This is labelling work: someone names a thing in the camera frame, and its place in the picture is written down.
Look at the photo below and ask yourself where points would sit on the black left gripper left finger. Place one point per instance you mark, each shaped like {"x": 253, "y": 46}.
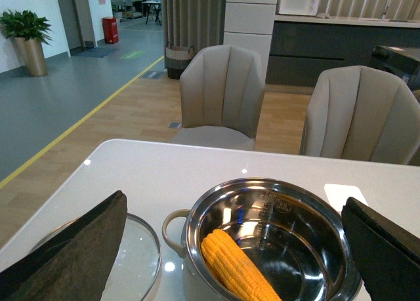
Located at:
{"x": 75, "y": 264}

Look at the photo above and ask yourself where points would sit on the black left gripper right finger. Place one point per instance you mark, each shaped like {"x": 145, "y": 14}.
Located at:
{"x": 386, "y": 255}

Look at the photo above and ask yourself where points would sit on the glass pot lid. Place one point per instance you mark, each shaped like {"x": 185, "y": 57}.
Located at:
{"x": 137, "y": 263}

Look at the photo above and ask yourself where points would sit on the yellow corn cob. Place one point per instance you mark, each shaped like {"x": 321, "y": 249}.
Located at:
{"x": 235, "y": 269}

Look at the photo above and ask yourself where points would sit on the white electric cooking pot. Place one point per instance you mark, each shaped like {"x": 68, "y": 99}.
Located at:
{"x": 294, "y": 238}

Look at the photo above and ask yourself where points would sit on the beige chair right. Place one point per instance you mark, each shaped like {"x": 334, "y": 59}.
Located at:
{"x": 363, "y": 114}

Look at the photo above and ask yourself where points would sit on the beige chair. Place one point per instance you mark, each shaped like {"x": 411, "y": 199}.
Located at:
{"x": 363, "y": 114}
{"x": 221, "y": 92}

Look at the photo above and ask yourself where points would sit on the black appliance box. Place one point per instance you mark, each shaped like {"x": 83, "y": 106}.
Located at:
{"x": 400, "y": 61}

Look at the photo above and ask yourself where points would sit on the dark kitchen counter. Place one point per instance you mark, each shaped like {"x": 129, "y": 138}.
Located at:
{"x": 303, "y": 48}

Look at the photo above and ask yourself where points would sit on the woven basket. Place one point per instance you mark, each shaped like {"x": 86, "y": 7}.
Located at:
{"x": 177, "y": 59}

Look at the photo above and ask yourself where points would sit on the beige chair left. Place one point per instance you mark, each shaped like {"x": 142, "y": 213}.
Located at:
{"x": 221, "y": 92}

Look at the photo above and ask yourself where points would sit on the potted green plant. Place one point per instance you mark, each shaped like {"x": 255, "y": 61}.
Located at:
{"x": 29, "y": 31}

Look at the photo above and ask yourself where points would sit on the red box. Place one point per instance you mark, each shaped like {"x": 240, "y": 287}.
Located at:
{"x": 109, "y": 25}

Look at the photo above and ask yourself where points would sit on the white microwave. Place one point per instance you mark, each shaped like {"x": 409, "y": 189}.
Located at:
{"x": 298, "y": 7}

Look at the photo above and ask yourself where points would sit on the grey slatted curtain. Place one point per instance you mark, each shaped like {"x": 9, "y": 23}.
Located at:
{"x": 193, "y": 23}

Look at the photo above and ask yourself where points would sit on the white drawer cabinet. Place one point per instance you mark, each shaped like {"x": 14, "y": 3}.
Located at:
{"x": 249, "y": 24}

